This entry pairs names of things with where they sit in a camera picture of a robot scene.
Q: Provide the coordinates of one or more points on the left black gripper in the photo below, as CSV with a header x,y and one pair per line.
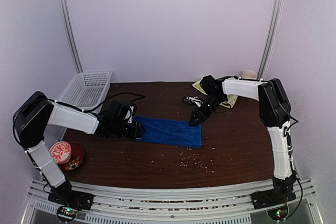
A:
x,y
135,131

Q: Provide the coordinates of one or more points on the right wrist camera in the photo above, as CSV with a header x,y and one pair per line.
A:
x,y
189,100

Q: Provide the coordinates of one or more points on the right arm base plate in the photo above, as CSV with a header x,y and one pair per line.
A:
x,y
270,198

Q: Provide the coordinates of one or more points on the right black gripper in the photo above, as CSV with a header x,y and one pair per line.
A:
x,y
197,113

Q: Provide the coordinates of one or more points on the aluminium frame post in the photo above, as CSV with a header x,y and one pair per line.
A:
x,y
270,39
70,36

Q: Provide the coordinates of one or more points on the cream ceramic mug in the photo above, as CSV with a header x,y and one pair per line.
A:
x,y
249,74

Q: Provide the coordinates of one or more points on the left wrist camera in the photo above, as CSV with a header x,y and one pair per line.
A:
x,y
130,113

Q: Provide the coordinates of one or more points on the white plastic basket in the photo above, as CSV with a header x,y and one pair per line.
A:
x,y
87,89

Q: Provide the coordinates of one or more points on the blue towel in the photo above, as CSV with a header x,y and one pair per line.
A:
x,y
170,132

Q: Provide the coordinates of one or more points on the yellow green patterned towel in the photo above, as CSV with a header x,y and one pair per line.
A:
x,y
229,103

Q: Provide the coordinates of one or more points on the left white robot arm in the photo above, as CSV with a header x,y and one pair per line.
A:
x,y
39,113

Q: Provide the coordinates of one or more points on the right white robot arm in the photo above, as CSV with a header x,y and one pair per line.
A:
x,y
274,112

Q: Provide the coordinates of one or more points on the dark red floral bowl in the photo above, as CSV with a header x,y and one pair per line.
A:
x,y
77,157

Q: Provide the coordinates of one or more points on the red white patterned bowl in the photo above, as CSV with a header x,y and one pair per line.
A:
x,y
61,152

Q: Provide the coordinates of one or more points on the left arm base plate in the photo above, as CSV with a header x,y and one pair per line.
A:
x,y
74,199

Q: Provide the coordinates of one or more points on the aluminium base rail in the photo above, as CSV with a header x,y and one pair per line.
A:
x,y
221,204

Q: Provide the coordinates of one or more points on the left aluminium frame post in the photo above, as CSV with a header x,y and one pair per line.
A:
x,y
70,36

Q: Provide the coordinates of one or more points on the right aluminium frame post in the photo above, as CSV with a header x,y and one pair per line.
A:
x,y
270,39

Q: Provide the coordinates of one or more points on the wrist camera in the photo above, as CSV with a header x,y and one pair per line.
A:
x,y
189,100
130,113

